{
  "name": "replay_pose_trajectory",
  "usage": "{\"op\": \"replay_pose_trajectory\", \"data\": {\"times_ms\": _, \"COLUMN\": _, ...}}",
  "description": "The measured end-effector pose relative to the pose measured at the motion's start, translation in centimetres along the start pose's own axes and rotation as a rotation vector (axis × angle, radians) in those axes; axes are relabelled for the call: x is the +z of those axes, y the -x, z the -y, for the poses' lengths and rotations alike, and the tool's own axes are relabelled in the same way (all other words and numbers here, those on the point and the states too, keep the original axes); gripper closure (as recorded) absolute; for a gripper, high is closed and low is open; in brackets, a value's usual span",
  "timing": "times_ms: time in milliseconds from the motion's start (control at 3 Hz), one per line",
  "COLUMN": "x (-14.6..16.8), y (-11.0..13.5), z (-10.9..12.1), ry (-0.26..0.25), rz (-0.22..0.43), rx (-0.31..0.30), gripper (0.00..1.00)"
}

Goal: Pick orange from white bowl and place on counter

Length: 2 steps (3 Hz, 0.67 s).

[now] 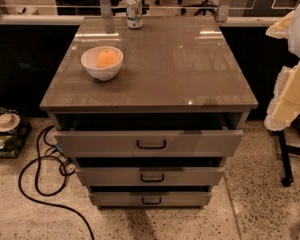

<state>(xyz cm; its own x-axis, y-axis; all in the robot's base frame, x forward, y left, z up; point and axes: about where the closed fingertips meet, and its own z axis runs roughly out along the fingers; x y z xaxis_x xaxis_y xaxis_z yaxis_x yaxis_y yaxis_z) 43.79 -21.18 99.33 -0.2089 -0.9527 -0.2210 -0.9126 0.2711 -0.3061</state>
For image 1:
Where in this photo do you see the bottom grey drawer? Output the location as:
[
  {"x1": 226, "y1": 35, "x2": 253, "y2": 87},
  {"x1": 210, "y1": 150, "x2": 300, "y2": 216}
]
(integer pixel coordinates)
[{"x1": 90, "y1": 192, "x2": 212, "y2": 207}]

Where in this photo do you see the middle grey drawer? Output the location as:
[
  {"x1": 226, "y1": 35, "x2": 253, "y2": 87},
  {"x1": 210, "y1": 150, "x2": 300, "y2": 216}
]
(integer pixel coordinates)
[{"x1": 77, "y1": 167, "x2": 224, "y2": 186}]

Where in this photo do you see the black stand leg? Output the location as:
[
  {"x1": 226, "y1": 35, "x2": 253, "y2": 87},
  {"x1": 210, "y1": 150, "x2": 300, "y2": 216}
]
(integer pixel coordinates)
[{"x1": 275, "y1": 131, "x2": 300, "y2": 187}]

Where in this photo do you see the grey drawer cabinet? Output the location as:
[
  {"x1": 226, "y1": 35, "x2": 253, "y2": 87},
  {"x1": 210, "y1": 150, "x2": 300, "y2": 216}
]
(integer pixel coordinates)
[{"x1": 40, "y1": 16, "x2": 257, "y2": 195}]

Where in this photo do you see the orange fruit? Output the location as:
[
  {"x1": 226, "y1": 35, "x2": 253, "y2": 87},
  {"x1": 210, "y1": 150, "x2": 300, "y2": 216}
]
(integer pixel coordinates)
[{"x1": 97, "y1": 49, "x2": 118, "y2": 68}]

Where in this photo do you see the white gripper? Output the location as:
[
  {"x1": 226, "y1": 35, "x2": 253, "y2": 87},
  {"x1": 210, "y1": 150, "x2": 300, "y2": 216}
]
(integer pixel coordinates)
[{"x1": 264, "y1": 4, "x2": 300, "y2": 131}]

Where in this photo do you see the black floor cable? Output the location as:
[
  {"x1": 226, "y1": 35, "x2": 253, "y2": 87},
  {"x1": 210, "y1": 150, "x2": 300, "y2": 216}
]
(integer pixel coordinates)
[{"x1": 18, "y1": 125, "x2": 96, "y2": 240}]

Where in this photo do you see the white soda can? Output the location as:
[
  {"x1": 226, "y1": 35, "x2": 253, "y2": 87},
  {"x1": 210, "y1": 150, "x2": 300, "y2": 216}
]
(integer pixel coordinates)
[{"x1": 126, "y1": 0, "x2": 143, "y2": 29}]

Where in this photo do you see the tan hat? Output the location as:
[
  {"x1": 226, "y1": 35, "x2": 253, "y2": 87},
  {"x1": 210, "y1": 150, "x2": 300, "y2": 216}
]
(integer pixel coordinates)
[{"x1": 0, "y1": 113, "x2": 20, "y2": 132}]

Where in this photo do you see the white ceramic bowl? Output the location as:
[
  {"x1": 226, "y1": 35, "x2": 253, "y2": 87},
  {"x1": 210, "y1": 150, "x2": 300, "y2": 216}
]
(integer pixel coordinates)
[{"x1": 81, "y1": 46, "x2": 123, "y2": 81}]

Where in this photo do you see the dark patterned box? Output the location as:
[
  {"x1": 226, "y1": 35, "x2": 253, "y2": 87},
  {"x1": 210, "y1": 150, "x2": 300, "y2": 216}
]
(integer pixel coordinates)
[{"x1": 0, "y1": 107, "x2": 32, "y2": 159}]

